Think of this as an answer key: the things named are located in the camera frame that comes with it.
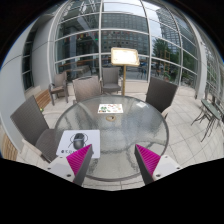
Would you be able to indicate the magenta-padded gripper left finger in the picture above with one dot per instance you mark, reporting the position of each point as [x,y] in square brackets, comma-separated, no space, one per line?
[61,165]

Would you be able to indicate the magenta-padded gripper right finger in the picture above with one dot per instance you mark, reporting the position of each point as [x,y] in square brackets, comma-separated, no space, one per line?
[165,165]

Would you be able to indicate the black computer mouse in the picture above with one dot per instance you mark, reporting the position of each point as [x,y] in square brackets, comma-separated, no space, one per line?
[78,141]

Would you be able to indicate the white printed mouse pad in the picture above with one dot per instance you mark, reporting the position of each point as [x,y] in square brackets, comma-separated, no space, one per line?
[93,140]

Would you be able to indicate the grey wicker chair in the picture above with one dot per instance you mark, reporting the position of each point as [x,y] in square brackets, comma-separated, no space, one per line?
[28,121]
[161,93]
[86,89]

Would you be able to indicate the wooden slatted bench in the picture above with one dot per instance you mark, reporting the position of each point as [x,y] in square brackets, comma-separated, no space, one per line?
[8,148]
[43,98]

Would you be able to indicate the green metal side table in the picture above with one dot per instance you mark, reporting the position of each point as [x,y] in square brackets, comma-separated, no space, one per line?
[210,110]

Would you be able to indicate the colourful printed sheet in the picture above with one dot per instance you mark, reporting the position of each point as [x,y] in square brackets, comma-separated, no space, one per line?
[110,108]

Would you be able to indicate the grey wicker armchair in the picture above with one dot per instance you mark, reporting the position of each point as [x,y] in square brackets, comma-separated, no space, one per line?
[111,76]
[60,81]

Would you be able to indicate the gold menu stand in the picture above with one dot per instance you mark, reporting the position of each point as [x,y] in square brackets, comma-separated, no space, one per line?
[125,56]

